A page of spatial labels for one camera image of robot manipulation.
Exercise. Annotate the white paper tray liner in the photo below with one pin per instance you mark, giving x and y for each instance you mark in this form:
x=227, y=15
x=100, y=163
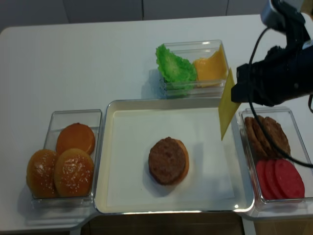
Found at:
x=136, y=132

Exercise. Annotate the clear bun container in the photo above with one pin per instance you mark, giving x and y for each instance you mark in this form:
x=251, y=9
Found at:
x=93, y=118

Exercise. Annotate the brown patty middle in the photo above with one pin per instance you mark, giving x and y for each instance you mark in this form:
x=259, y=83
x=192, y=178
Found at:
x=270, y=153

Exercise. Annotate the plain bottom bun half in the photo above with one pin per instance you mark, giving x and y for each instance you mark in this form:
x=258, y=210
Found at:
x=78, y=136

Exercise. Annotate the red tomato slice left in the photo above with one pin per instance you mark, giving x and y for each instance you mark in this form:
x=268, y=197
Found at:
x=265, y=190

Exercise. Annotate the sesame top bun front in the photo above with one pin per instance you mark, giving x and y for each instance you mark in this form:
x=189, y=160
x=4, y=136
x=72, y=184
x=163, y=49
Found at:
x=73, y=173

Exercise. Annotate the yellow cheese slice stack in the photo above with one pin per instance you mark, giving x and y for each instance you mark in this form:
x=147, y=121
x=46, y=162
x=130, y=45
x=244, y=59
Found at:
x=211, y=69

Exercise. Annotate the brown patty on bun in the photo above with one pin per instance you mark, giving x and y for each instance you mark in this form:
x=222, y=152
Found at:
x=166, y=161

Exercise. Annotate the clear patty tomato container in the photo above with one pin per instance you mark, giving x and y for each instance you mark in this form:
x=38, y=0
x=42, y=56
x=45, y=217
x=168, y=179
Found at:
x=279, y=207

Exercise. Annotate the brown patty right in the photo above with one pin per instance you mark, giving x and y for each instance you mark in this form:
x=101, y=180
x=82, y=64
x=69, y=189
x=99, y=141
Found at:
x=277, y=134

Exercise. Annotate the red tomato slice middle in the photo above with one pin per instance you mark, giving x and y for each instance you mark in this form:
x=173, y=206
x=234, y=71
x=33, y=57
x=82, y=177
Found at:
x=271, y=180

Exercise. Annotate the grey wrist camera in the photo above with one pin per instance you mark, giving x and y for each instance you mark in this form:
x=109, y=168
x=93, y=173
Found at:
x=271, y=17

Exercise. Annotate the sesame top bun left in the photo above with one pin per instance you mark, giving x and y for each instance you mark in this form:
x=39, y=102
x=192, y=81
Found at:
x=40, y=174

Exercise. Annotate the red tomato slice right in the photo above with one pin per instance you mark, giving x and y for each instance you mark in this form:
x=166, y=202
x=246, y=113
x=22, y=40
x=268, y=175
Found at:
x=288, y=179

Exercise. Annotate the clear lettuce cheese container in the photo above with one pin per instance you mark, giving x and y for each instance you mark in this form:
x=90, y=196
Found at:
x=193, y=51

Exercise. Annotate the brown patty left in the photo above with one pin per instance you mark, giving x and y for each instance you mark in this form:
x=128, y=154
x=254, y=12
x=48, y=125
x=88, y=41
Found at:
x=258, y=149

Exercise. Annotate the green lettuce leaf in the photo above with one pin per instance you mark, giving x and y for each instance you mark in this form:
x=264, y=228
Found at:
x=177, y=72

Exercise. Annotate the sesame bun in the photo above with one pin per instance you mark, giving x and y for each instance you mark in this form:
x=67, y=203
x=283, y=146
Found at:
x=40, y=174
x=73, y=173

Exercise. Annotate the white metal serving tray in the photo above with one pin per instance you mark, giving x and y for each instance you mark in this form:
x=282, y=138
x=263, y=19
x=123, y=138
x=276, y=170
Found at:
x=236, y=160

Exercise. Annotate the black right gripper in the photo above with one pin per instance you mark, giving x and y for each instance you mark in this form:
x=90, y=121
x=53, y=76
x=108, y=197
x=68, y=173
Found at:
x=284, y=74

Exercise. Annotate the red tomato slice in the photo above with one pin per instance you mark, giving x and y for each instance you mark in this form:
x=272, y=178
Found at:
x=288, y=179
x=271, y=180
x=265, y=190

